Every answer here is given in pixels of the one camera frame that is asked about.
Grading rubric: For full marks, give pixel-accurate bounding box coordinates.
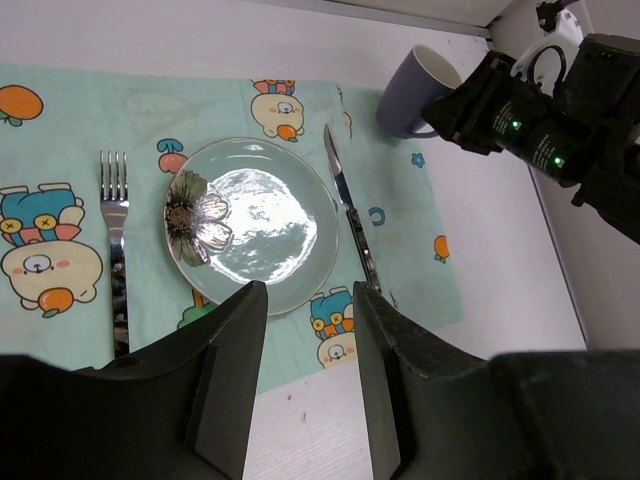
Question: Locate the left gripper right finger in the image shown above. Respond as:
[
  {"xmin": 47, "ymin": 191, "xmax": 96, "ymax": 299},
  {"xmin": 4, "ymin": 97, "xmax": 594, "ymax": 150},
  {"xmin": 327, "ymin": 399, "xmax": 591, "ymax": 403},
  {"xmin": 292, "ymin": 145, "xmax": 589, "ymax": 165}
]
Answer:
[{"xmin": 353, "ymin": 282, "xmax": 639, "ymax": 479}]

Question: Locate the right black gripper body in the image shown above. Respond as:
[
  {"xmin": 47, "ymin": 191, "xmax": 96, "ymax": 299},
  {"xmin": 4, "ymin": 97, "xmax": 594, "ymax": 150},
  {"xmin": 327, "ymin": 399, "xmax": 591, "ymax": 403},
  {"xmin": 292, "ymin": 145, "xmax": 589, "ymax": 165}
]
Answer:
[{"xmin": 421, "ymin": 50, "xmax": 553, "ymax": 155}]

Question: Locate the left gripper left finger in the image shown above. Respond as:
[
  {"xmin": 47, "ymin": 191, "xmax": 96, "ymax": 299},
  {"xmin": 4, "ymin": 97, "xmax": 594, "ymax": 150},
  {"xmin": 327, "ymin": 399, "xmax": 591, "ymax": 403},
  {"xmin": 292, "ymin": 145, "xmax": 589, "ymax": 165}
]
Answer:
[{"xmin": 1, "ymin": 281, "xmax": 268, "ymax": 479}]

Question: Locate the purple ceramic mug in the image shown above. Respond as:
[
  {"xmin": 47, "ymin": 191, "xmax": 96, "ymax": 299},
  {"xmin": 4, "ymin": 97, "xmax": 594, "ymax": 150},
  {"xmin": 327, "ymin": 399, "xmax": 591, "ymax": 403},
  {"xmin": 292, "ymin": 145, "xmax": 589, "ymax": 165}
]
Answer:
[{"xmin": 376, "ymin": 45, "xmax": 462, "ymax": 139}]

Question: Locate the steel table knife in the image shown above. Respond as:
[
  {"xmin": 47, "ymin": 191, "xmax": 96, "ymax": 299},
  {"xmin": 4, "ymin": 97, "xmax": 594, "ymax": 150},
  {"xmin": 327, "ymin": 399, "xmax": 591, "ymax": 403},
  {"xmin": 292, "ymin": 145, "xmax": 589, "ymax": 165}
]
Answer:
[{"xmin": 323, "ymin": 124, "xmax": 382, "ymax": 293}]

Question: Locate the green cartoon print cloth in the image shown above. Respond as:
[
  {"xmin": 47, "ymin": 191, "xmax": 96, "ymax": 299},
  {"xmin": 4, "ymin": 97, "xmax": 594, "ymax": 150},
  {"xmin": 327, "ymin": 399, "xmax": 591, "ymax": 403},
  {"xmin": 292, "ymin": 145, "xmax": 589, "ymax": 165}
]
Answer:
[{"xmin": 1, "ymin": 65, "xmax": 463, "ymax": 391}]

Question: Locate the green floral plate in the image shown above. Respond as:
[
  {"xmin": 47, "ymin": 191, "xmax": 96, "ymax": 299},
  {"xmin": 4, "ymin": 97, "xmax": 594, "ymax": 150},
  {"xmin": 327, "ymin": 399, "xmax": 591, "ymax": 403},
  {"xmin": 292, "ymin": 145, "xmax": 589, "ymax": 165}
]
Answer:
[{"xmin": 163, "ymin": 137, "xmax": 340, "ymax": 316}]

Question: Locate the steel table fork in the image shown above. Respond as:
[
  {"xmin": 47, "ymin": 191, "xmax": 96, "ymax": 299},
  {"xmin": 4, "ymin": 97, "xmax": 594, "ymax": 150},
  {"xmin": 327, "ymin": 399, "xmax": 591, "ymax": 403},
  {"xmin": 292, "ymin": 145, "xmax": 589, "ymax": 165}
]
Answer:
[{"xmin": 99, "ymin": 151, "xmax": 130, "ymax": 358}]

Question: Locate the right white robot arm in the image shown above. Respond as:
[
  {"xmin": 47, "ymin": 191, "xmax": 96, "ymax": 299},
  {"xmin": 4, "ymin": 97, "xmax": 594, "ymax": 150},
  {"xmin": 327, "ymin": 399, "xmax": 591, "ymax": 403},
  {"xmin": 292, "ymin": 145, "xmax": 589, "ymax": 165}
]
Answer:
[{"xmin": 421, "ymin": 34, "xmax": 639, "ymax": 241}]

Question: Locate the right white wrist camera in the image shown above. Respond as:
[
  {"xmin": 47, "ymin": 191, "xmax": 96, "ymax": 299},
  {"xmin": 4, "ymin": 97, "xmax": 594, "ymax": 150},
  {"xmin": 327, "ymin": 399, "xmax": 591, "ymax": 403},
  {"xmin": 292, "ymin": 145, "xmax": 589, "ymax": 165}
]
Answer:
[{"xmin": 511, "ymin": 1, "xmax": 584, "ymax": 88}]

